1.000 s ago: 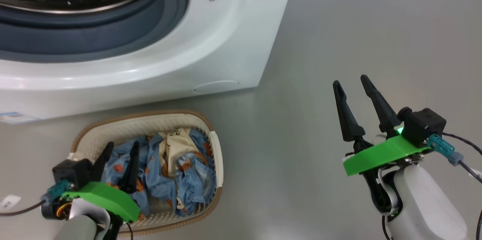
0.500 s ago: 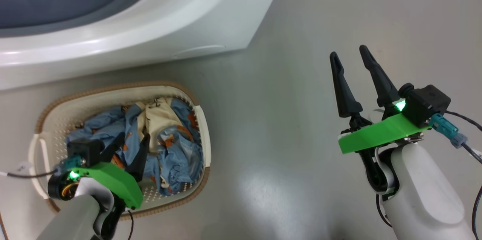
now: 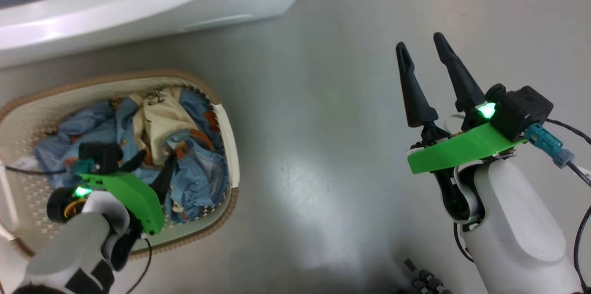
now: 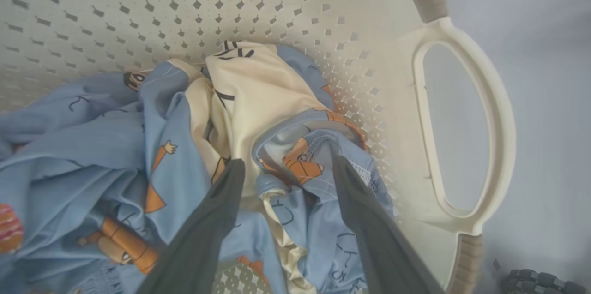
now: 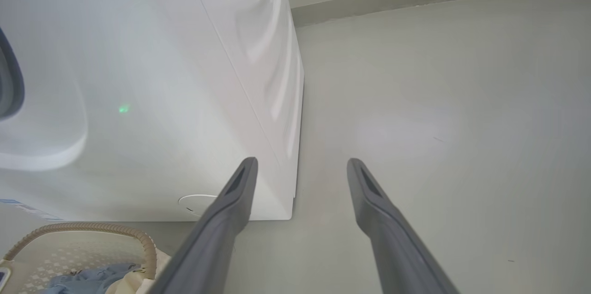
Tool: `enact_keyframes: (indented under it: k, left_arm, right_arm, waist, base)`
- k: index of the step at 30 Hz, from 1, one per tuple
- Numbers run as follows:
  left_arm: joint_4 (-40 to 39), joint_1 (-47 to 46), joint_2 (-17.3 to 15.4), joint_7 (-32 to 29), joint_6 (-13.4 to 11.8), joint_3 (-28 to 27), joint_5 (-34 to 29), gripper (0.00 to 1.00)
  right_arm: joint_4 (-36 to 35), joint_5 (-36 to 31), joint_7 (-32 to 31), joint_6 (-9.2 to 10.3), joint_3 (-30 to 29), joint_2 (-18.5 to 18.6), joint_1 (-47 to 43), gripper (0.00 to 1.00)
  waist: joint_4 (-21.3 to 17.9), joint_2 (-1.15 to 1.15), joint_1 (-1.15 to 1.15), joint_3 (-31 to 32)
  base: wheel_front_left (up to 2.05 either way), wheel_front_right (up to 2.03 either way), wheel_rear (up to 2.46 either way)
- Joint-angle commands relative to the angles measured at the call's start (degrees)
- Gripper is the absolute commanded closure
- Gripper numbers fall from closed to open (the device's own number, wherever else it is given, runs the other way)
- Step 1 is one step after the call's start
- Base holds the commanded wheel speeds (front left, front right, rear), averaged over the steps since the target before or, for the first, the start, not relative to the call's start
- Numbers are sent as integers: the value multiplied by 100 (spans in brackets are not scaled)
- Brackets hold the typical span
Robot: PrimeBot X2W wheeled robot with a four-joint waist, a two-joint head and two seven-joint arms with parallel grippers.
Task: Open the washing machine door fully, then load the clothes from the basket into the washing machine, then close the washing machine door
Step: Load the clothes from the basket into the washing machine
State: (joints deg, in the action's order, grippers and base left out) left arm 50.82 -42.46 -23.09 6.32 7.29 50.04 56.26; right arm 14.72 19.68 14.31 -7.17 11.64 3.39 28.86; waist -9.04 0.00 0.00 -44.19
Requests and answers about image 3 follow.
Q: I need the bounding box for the teal right camera connector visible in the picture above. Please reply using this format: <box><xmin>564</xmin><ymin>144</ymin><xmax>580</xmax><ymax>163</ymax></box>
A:
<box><xmin>525</xmin><ymin>123</ymin><xmax>576</xmax><ymax>168</ymax></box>

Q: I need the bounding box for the black camera cable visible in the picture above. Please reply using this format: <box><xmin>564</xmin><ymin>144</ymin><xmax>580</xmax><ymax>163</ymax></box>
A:
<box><xmin>545</xmin><ymin>118</ymin><xmax>591</xmax><ymax>185</ymax></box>
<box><xmin>0</xmin><ymin>165</ymin><xmax>68</xmax><ymax>176</ymax></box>

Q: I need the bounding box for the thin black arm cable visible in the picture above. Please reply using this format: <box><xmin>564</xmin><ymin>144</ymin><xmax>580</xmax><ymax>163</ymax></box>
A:
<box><xmin>125</xmin><ymin>238</ymin><xmax>153</xmax><ymax>294</ymax></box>
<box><xmin>573</xmin><ymin>204</ymin><xmax>591</xmax><ymax>292</ymax></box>

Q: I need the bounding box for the white front-load washing machine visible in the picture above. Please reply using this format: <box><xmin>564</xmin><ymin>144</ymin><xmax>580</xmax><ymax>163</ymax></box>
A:
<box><xmin>0</xmin><ymin>0</ymin><xmax>328</xmax><ymax>69</ymax></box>

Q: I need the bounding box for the cream perforated laundry basket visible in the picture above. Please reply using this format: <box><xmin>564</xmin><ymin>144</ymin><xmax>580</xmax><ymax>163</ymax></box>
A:
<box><xmin>0</xmin><ymin>70</ymin><xmax>240</xmax><ymax>260</ymax></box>

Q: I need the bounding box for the cream printed cloth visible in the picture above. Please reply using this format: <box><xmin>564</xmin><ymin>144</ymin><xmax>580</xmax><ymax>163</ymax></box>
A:
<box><xmin>129</xmin><ymin>89</ymin><xmax>204</xmax><ymax>166</ymax></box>

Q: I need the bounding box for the black left camera cable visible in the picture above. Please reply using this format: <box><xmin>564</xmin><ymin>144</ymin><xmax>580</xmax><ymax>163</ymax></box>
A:
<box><xmin>0</xmin><ymin>165</ymin><xmax>68</xmax><ymax>176</ymax></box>

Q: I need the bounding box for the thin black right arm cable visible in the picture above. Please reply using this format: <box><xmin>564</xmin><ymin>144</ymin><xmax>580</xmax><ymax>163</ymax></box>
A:
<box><xmin>573</xmin><ymin>204</ymin><xmax>591</xmax><ymax>292</ymax></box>

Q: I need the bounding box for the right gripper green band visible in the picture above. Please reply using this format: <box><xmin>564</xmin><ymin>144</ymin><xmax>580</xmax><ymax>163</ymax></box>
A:
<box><xmin>396</xmin><ymin>32</ymin><xmax>527</xmax><ymax>174</ymax></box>

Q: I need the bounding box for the black right camera cable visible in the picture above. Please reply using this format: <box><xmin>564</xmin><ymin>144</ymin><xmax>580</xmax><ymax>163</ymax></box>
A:
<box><xmin>545</xmin><ymin>118</ymin><xmax>591</xmax><ymax>185</ymax></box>

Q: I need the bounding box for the blue patterned clothing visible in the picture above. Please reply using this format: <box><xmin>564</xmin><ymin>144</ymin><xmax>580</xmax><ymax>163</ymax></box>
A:
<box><xmin>33</xmin><ymin>89</ymin><xmax>230</xmax><ymax>224</ymax></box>

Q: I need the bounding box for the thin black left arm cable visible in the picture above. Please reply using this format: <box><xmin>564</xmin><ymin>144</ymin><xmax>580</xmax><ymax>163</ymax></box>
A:
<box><xmin>125</xmin><ymin>238</ymin><xmax>153</xmax><ymax>294</ymax></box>

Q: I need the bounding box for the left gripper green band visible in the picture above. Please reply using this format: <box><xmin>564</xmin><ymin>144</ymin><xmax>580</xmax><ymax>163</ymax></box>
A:
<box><xmin>74</xmin><ymin>149</ymin><xmax>179</xmax><ymax>234</ymax></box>

